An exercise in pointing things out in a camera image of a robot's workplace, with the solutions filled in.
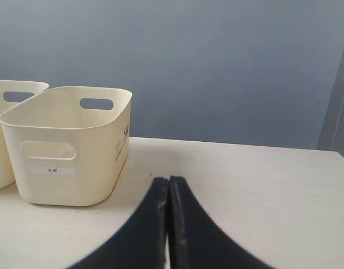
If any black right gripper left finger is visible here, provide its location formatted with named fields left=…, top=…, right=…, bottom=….
left=70, top=177, right=169, bottom=268

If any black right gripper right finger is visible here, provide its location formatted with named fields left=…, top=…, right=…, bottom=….
left=169, top=176, right=269, bottom=268

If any cream bin right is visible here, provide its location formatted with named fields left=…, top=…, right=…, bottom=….
left=0, top=86, right=132, bottom=207

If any cream bin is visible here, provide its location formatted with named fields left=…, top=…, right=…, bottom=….
left=0, top=80, right=49, bottom=189
left=0, top=86, right=132, bottom=207

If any cream bin middle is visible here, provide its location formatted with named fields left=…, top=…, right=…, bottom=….
left=0, top=80, right=49, bottom=189

